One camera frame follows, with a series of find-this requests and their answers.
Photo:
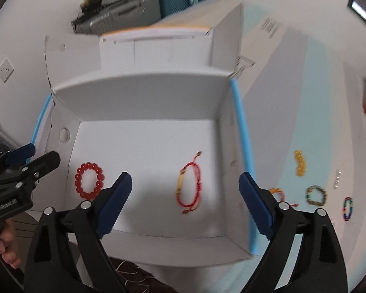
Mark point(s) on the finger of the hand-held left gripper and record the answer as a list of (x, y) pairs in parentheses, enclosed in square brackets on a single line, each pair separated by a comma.
[(19, 153), (45, 162)]

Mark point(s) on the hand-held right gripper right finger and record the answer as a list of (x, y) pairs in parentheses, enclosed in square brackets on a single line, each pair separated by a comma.
[(257, 207)]

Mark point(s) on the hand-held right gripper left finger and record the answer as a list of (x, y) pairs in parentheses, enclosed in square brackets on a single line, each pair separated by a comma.
[(117, 207)]

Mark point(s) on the white cardboard box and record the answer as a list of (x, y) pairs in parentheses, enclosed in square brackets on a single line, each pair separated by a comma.
[(146, 146)]

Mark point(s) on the pearl earrings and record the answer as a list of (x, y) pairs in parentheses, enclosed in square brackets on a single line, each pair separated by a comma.
[(338, 179)]

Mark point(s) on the person's left hand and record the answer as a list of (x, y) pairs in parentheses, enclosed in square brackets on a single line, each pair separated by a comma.
[(7, 247)]

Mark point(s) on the dark patterned cloth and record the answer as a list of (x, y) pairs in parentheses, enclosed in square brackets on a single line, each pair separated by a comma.
[(140, 276)]

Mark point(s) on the grey suitcase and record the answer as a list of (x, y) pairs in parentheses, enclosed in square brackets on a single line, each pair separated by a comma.
[(125, 15)]

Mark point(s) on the dark clutter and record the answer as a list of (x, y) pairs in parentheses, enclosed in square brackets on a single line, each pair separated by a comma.
[(91, 1)]

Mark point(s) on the white wall socket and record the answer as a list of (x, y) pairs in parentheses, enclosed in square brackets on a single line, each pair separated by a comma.
[(4, 70)]

